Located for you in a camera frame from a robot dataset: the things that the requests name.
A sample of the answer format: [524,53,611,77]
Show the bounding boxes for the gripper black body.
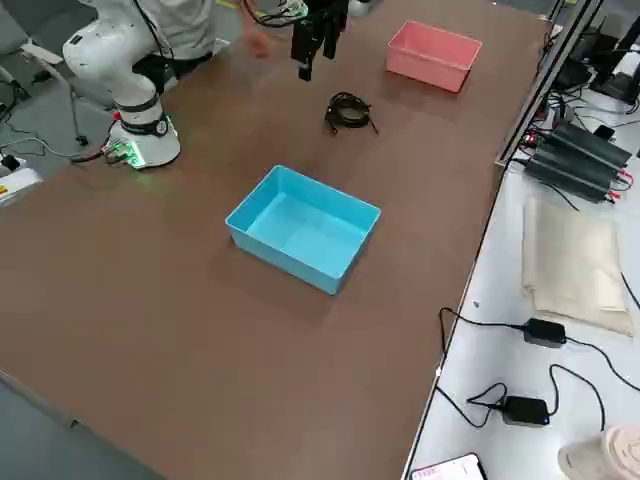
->
[299,0,350,25]

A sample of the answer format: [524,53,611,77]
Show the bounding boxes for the black braided USB cable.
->
[325,94,380,137]
[323,91,374,132]

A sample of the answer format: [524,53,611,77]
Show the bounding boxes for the pink plastic box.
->
[385,19,484,94]

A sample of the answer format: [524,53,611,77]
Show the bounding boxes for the blue plastic box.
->
[224,164,382,297]

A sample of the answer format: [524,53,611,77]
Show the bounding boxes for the white control box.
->
[0,168,44,210]

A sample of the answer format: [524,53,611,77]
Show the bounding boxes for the person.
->
[132,0,232,81]

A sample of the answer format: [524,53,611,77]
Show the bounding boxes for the black hanging pouch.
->
[133,53,180,95]

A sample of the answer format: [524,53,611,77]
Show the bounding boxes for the black finned power supply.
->
[537,119,634,174]
[523,144,624,204]

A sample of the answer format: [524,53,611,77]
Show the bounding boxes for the grey office chair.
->
[0,0,91,147]

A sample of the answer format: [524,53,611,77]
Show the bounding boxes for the black monitor stand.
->
[589,19,640,106]

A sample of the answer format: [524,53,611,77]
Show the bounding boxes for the white side table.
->
[399,162,640,480]

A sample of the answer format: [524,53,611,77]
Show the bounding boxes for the folded beige cloth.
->
[521,197,636,337]

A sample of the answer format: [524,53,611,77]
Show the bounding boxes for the black power adapter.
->
[501,395,550,427]
[523,317,568,349]

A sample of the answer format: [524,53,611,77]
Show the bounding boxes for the smartphone with lit screen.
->
[409,452,487,480]

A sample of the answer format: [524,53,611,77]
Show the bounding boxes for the beige round container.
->
[557,424,640,480]

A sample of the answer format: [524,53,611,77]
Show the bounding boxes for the aluminium frame post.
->
[494,0,604,174]

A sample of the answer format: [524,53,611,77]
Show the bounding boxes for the black foot cable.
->
[69,149,112,165]

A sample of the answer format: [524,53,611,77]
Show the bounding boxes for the black adapter cable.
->
[433,382,507,428]
[438,307,527,372]
[547,363,608,432]
[564,337,640,392]

